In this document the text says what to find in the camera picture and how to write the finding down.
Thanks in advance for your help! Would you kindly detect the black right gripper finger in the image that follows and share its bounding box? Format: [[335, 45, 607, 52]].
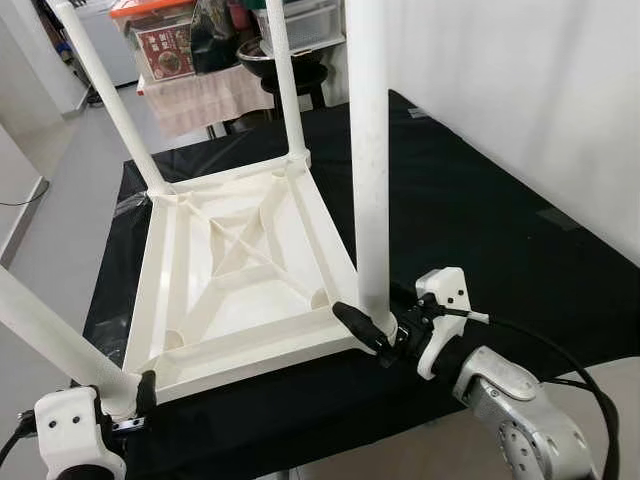
[[332, 302, 396, 366]]

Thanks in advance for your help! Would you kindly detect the white plastic table leg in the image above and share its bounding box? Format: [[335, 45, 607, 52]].
[[262, 0, 312, 168], [345, 0, 398, 338], [0, 265, 143, 418], [50, 0, 174, 197]]

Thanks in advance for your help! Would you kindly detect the cream plastic children table top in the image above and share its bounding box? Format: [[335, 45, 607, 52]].
[[120, 150, 398, 407]]

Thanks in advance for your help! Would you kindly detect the black tablecloth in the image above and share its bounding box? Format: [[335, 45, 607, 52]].
[[82, 90, 640, 480]]

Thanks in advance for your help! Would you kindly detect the clear plastic bag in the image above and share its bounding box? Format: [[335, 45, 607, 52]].
[[113, 190, 153, 217]]

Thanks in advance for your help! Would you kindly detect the black bowl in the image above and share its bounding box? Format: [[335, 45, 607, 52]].
[[237, 38, 332, 83]]

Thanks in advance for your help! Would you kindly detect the black bag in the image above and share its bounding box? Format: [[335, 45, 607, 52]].
[[190, 0, 242, 77]]

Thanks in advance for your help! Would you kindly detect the red printed carton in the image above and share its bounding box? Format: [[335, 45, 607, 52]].
[[135, 22, 197, 84]]

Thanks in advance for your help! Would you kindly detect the white cabinet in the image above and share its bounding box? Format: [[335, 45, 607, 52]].
[[68, 0, 142, 92]]

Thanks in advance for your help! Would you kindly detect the orange lidded bin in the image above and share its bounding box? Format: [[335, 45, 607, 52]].
[[110, 0, 197, 27]]

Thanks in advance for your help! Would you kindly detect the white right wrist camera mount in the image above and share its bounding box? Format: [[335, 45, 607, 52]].
[[413, 267, 492, 382]]

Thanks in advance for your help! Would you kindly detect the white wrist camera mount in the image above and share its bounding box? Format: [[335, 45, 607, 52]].
[[413, 267, 492, 382], [33, 387, 128, 480]]

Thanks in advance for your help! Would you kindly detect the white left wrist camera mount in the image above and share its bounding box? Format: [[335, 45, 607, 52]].
[[33, 387, 128, 480]]

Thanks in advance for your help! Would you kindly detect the black floor cable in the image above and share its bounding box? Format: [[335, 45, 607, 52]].
[[0, 180, 52, 209]]

